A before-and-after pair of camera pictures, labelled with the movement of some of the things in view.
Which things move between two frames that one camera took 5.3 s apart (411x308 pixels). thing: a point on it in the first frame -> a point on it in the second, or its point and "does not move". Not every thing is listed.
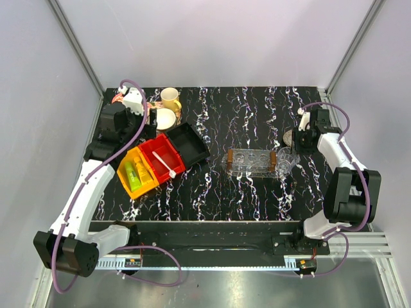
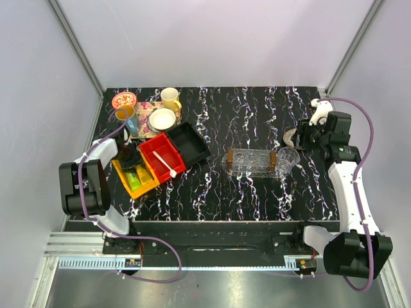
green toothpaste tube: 134,179 does not move
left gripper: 151,128 -> 136,160
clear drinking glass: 286,160 does not move
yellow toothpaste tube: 145,176 does not move
